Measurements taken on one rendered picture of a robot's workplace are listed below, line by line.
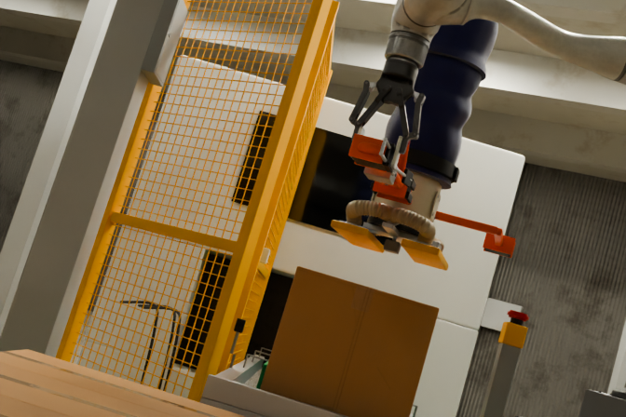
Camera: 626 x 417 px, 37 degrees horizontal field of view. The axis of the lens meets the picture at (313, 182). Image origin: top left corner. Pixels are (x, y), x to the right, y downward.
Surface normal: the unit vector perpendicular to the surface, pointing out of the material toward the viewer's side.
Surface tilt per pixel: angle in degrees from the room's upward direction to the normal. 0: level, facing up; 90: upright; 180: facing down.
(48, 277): 90
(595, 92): 90
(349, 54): 90
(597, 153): 90
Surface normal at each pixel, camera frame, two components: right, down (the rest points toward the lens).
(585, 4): -0.38, -0.25
